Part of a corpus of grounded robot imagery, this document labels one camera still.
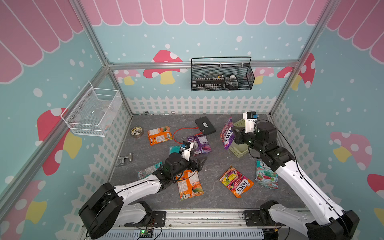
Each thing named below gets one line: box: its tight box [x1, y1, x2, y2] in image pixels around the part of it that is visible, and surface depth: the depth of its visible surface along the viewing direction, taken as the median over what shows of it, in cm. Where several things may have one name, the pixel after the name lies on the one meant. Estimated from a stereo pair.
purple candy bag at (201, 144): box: [187, 135, 212, 155], surface depth 101 cm
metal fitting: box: [118, 152, 132, 166], surface depth 96 cm
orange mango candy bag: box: [175, 169, 205, 201], surface depth 85 cm
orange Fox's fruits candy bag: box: [219, 165, 255, 198], surface depth 86 cm
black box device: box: [194, 116, 216, 136], surface depth 112 cm
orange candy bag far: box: [147, 126, 173, 146], surface depth 108 cm
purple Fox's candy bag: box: [220, 116, 236, 150], surface depth 76 cm
